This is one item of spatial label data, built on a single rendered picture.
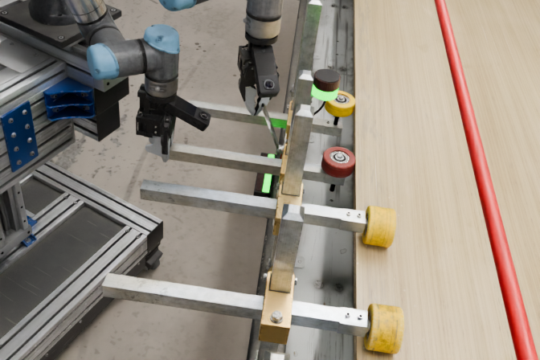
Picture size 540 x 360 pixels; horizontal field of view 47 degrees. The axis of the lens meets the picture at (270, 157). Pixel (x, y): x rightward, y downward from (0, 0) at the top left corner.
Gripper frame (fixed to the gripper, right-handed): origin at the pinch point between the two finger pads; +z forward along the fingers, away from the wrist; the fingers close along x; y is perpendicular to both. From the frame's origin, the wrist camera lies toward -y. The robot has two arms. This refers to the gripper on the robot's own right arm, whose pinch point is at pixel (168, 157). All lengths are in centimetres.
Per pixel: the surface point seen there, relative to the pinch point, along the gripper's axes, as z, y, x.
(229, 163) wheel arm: -2.6, -15.4, 1.5
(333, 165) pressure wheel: -8.9, -40.0, 3.7
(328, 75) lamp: -28.5, -35.0, -4.0
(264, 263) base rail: 11.8, -27.8, 18.7
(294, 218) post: -33, -30, 48
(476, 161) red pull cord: -82, -36, 91
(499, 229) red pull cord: -82, -36, 96
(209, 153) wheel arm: -3.9, -10.2, 0.6
